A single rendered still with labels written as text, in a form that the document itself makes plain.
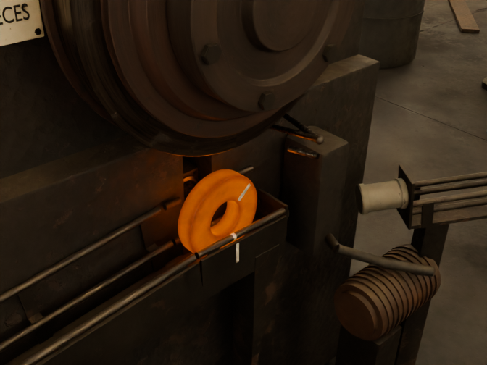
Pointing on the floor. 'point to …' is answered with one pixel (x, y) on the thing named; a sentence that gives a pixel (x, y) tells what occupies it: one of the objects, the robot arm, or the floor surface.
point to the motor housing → (380, 308)
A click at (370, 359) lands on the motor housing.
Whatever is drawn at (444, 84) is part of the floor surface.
